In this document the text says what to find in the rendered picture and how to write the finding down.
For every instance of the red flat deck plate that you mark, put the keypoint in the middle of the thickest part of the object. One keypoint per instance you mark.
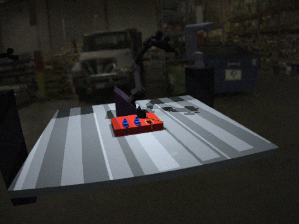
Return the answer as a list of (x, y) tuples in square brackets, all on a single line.
[(132, 125)]

